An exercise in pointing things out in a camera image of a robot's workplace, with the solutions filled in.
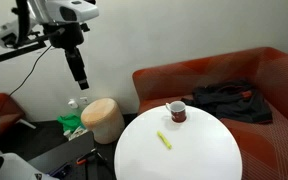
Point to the beige round pouf stool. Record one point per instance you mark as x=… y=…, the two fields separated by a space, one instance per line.
x=104 y=118

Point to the red chair at left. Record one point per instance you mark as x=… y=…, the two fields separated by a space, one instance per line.
x=10 y=113

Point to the green plastic bag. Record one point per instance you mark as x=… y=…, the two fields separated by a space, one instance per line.
x=70 y=122

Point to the yellow highlighter marker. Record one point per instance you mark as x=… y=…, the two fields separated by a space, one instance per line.
x=164 y=139

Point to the white wall outlet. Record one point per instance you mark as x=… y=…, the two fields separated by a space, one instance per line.
x=84 y=100

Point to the orange handled tool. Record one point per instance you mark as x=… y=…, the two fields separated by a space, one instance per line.
x=81 y=160

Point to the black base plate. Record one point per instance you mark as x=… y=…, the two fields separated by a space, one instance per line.
x=68 y=153

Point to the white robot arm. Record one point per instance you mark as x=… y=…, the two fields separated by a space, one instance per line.
x=62 y=23

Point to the black camera mounting rail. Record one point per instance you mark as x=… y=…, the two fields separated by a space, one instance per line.
x=37 y=43

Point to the black jacket on sofa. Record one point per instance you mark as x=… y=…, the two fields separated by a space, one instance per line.
x=237 y=100

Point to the red and white mug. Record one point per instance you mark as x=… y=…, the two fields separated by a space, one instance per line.
x=177 y=110

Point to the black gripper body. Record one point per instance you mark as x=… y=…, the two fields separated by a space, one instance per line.
x=76 y=65

